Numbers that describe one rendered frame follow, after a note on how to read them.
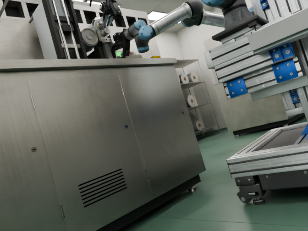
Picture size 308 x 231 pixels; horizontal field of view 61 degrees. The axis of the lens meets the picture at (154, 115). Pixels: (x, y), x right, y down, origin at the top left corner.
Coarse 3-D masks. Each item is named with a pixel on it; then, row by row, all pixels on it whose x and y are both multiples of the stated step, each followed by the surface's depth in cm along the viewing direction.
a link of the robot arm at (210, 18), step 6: (204, 12) 172; (210, 12) 175; (186, 18) 171; (192, 18) 168; (198, 18) 172; (204, 18) 174; (210, 18) 174; (216, 18) 175; (222, 18) 175; (186, 24) 177; (192, 24) 176; (198, 24) 176; (210, 24) 178; (216, 24) 177; (222, 24) 177
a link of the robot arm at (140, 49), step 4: (136, 36) 164; (136, 40) 164; (136, 44) 165; (140, 44) 160; (144, 44) 159; (140, 48) 163; (144, 48) 162; (148, 48) 164; (140, 52) 166; (144, 52) 168
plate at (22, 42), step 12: (0, 24) 169; (12, 24) 174; (24, 24) 180; (0, 36) 168; (12, 36) 173; (24, 36) 178; (36, 36) 184; (0, 48) 166; (12, 48) 171; (24, 48) 176; (36, 48) 182; (132, 48) 244; (156, 48) 267
